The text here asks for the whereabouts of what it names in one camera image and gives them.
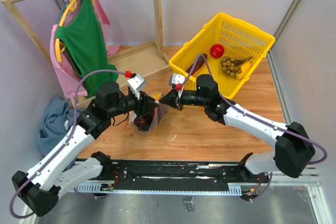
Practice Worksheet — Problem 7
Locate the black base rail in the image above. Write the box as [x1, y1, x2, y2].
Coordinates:
[75, 160, 269, 196]

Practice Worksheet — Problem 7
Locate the blue cloth heap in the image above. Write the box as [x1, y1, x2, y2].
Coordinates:
[37, 97, 75, 156]

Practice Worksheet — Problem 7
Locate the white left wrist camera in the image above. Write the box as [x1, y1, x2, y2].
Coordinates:
[128, 74, 147, 99]

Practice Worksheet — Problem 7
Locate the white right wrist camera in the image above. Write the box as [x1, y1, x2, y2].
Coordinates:
[169, 73, 185, 91]

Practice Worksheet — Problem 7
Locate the clear zip bag orange zipper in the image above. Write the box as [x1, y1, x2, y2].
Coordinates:
[124, 91, 169, 136]

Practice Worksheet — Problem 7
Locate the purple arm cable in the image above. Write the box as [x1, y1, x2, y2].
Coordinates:
[178, 54, 329, 166]
[9, 69, 133, 219]

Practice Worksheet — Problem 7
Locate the yellow clothes hanger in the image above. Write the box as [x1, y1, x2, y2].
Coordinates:
[54, 0, 80, 63]

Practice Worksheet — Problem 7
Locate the red apple toy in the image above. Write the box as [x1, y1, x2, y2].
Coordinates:
[210, 44, 225, 59]

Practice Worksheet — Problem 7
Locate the yellow bell pepper toy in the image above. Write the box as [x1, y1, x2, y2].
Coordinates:
[150, 92, 164, 101]

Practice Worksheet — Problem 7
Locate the green tank top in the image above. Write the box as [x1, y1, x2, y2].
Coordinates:
[55, 0, 119, 98]

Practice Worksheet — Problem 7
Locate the pink garment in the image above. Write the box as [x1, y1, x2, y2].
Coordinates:
[49, 0, 120, 98]

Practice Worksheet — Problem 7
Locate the yellow plastic basket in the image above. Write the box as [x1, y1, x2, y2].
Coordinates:
[169, 13, 275, 100]

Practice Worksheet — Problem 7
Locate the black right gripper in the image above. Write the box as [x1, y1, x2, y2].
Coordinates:
[159, 88, 208, 112]

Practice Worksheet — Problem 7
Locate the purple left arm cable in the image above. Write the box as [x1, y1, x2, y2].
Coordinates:
[9, 69, 133, 219]

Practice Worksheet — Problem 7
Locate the dark purple grape bunch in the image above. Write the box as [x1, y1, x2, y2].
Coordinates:
[134, 110, 155, 132]

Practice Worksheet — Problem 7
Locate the teal clothes hanger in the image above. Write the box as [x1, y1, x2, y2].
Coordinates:
[55, 0, 68, 24]

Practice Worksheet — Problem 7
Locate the wooden clothes rack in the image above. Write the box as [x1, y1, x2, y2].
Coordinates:
[0, 0, 171, 109]

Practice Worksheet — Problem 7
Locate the tan longan bunch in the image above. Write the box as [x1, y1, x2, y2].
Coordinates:
[220, 56, 252, 79]

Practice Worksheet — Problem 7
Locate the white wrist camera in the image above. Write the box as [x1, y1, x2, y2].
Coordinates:
[169, 73, 185, 91]
[128, 74, 147, 99]

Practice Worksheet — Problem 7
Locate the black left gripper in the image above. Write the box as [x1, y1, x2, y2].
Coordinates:
[108, 89, 159, 118]

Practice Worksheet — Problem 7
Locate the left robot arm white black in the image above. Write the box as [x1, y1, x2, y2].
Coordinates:
[12, 81, 158, 217]

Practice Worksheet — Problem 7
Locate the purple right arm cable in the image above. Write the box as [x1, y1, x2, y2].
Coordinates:
[178, 54, 329, 166]

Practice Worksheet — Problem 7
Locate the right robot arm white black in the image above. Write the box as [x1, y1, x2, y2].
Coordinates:
[160, 74, 316, 182]

